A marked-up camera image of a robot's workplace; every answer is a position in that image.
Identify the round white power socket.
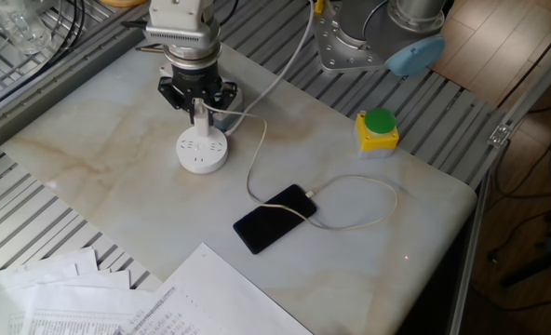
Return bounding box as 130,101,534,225
175,124,229,176

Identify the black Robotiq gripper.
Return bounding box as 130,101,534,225
157,62,238,125

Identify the paper sheet with text list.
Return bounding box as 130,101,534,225
116,242,314,335

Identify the thick white socket cord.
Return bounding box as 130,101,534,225
223,0,316,137

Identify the white charger adapter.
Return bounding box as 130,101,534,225
192,98,211,139

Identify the blank white paper sheet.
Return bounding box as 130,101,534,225
0,268,132,292
17,246,100,276

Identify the white box green button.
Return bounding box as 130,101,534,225
212,87,244,131

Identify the thin white charging cable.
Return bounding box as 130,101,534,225
199,100,399,233

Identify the yellow box green mushroom button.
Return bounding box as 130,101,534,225
353,107,400,161

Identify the black smartphone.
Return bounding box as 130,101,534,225
232,183,317,256

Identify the white marble pattern board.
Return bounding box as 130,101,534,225
0,16,477,335

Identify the black cable bundle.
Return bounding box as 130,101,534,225
0,0,87,117

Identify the aluminium table rail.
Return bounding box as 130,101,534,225
0,0,197,162

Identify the black chair base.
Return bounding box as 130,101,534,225
487,193,551,289

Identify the paper sheet with printed table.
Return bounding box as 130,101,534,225
19,284,165,335

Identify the aluminium beam with corner bracket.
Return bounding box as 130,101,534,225
447,27,551,335

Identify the clear glass pitcher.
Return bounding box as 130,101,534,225
0,0,53,56

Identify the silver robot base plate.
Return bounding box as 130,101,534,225
312,0,384,74

